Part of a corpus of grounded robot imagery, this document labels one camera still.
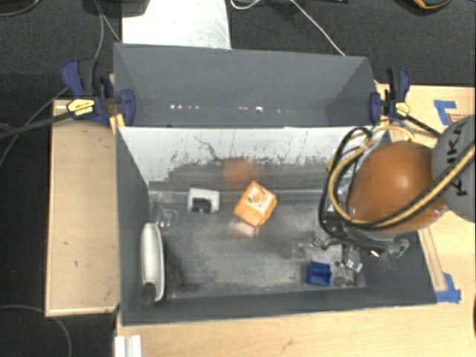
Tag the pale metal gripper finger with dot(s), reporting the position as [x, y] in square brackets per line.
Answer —
[351, 268]
[319, 242]

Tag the small blue box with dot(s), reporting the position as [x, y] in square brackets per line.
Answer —
[318, 273]

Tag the orange printed box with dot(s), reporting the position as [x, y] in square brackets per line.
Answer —
[254, 203]

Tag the white block with dark opening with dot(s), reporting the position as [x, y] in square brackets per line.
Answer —
[202, 197]

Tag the clear plastic container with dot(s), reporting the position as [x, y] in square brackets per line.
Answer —
[163, 210]

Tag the white long tool black tip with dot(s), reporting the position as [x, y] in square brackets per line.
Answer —
[152, 259]

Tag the grey metal bin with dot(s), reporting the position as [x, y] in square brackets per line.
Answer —
[238, 84]

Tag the pale wood flat board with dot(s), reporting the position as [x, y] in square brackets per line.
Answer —
[82, 206]

